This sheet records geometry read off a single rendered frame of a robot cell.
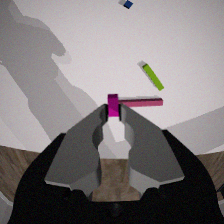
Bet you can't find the lime green rod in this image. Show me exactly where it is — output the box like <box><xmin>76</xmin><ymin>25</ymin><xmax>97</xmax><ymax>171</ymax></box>
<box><xmin>142</xmin><ymin>63</ymin><xmax>164</xmax><ymax>91</ymax></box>

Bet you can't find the small blue cube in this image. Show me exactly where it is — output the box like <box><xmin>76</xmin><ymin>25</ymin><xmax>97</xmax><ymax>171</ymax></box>
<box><xmin>123</xmin><ymin>0</ymin><xmax>133</xmax><ymax>9</ymax></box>

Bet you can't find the magenta rod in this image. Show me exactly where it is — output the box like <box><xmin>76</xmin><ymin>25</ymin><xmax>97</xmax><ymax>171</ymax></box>
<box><xmin>107</xmin><ymin>94</ymin><xmax>119</xmax><ymax>117</ymax></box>

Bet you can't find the dark pink rod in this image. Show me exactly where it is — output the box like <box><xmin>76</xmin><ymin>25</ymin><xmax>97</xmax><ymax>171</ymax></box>
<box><xmin>119</xmin><ymin>98</ymin><xmax>163</xmax><ymax>107</ymax></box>

